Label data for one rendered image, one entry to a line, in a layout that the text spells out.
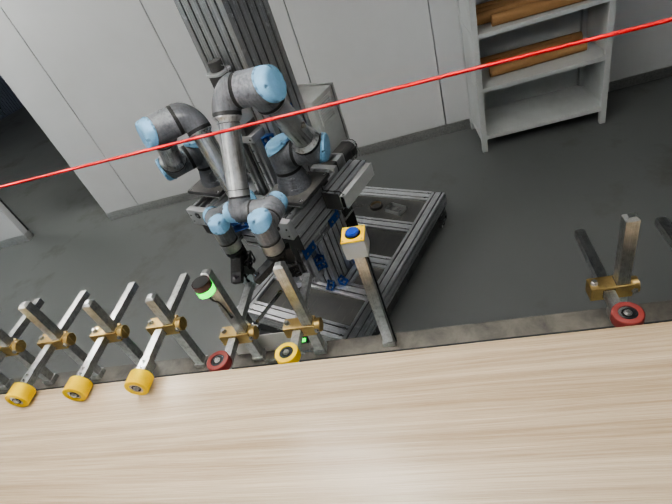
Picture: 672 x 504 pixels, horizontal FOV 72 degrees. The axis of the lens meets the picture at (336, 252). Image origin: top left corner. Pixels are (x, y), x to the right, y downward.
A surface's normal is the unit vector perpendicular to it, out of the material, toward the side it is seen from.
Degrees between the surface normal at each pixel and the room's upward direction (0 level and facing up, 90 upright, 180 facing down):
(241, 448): 0
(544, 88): 90
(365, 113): 90
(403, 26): 90
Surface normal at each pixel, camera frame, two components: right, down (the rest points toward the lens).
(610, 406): -0.28, -0.73
